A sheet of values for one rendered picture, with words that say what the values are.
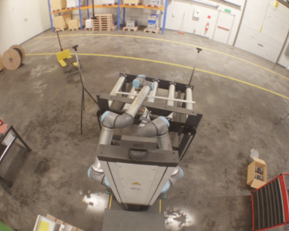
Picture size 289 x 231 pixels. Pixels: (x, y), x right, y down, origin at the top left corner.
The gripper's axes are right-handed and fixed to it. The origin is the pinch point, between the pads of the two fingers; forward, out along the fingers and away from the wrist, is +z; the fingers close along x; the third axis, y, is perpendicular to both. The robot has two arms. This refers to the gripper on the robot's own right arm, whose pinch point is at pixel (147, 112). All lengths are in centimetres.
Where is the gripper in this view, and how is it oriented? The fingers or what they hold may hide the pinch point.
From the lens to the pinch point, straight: 178.3
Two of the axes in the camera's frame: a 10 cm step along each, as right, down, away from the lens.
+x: -8.8, -4.4, -1.9
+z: 3.0, -8.2, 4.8
